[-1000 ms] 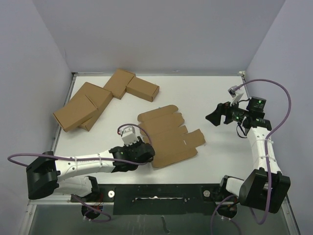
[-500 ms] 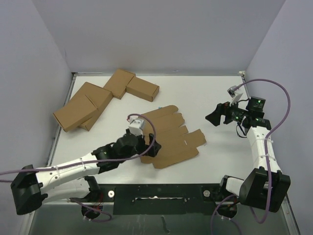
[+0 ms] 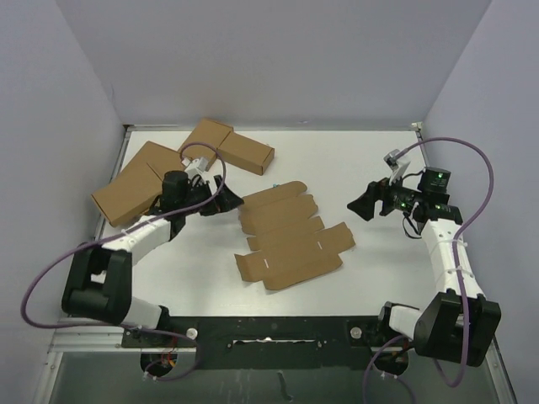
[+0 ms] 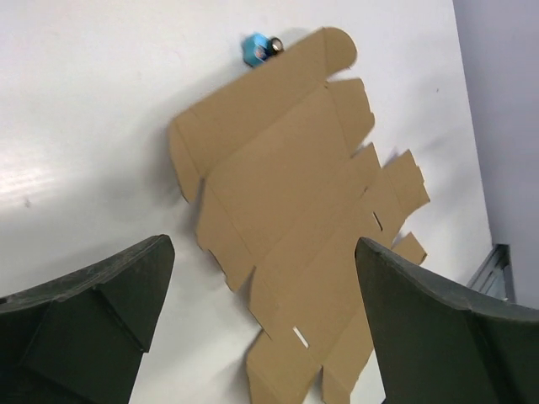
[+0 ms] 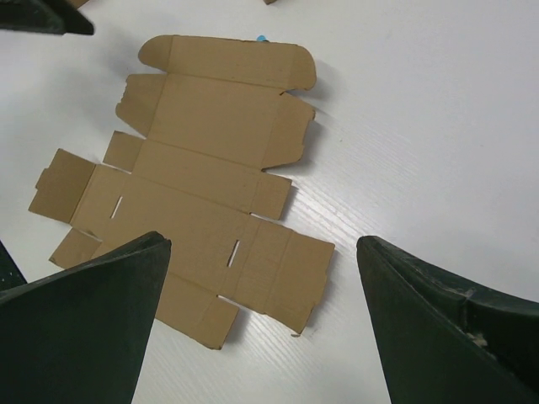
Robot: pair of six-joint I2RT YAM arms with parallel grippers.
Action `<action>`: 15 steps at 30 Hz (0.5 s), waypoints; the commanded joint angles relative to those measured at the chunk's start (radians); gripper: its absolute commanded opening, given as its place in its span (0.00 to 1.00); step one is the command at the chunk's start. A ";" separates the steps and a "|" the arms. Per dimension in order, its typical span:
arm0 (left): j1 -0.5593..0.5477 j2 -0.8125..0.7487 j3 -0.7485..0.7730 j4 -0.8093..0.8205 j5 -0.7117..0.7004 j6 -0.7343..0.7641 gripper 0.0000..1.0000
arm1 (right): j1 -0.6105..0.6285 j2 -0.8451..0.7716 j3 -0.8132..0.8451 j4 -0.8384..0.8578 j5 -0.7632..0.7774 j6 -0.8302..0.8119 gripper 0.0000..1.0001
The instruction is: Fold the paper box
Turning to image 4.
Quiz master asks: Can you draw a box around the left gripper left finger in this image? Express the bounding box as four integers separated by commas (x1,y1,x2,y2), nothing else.
1,235,175,403

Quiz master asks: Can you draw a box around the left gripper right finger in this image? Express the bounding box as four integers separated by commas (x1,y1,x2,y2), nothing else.
355,237,538,403

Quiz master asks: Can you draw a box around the cardboard box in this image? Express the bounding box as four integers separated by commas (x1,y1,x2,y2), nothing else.
168,27,430,403

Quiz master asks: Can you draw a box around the blue toy police car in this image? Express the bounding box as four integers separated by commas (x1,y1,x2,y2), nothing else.
242,33,284,67

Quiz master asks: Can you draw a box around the aluminium table frame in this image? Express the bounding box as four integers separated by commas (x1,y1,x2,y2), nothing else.
467,244,516,303

